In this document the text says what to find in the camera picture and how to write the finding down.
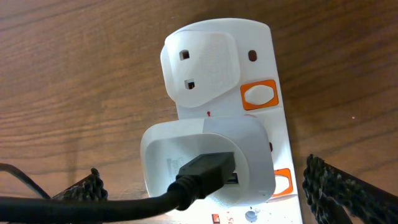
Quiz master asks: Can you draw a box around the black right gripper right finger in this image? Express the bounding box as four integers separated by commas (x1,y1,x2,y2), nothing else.
302,154,397,224

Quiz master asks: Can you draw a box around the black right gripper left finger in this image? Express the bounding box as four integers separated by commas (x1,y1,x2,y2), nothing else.
52,168,108,201

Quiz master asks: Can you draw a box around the black USB charging cable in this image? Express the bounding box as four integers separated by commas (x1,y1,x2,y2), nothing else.
0,151,236,223

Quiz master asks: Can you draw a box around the white USB charger plug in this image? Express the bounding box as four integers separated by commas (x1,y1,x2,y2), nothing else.
141,115,276,207

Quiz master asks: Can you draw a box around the white power strip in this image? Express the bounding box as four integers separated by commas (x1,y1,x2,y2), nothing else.
141,18,302,223

